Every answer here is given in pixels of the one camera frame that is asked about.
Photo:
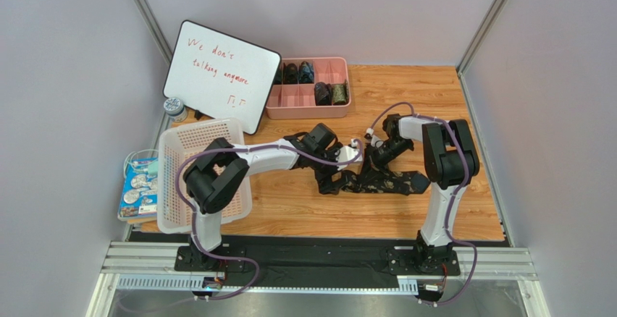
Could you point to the black floral patterned tie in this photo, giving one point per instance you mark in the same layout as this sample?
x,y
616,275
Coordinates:
x,y
401,183

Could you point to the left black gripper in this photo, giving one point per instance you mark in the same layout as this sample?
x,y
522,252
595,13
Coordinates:
x,y
326,170

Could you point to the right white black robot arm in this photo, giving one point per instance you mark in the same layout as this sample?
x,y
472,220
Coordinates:
x,y
450,162

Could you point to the aluminium frame rail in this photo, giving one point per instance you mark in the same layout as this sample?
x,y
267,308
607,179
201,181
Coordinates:
x,y
136,280

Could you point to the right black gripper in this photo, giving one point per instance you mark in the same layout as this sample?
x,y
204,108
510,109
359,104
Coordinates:
x,y
378,158

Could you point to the white plastic mesh basket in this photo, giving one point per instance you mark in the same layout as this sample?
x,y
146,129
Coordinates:
x,y
176,145

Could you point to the olive green rolled tie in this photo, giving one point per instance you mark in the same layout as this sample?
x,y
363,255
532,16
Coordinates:
x,y
339,93

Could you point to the small blue white jar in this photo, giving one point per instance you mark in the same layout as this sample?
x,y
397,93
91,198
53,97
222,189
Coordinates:
x,y
175,109

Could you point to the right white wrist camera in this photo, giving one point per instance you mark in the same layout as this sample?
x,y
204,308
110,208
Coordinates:
x,y
372,139

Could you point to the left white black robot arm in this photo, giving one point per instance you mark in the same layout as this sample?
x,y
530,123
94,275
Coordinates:
x,y
208,181

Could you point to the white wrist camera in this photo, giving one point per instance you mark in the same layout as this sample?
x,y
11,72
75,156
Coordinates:
x,y
372,139
350,154

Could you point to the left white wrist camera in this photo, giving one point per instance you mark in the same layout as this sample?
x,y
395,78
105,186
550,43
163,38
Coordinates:
x,y
350,154

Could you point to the white whiteboard with red writing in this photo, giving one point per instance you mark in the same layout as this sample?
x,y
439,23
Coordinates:
x,y
220,75

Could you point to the dark blue rolled tie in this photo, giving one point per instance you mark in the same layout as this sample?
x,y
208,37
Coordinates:
x,y
306,73

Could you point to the black glossy rolled tie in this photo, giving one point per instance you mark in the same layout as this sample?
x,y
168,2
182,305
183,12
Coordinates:
x,y
323,94

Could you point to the black rolled tie far left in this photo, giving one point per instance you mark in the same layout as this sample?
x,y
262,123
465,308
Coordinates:
x,y
278,75

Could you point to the pink divided organizer box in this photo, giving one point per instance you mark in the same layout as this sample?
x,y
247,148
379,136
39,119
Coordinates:
x,y
296,101

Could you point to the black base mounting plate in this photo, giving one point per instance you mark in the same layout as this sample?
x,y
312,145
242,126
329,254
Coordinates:
x,y
307,262

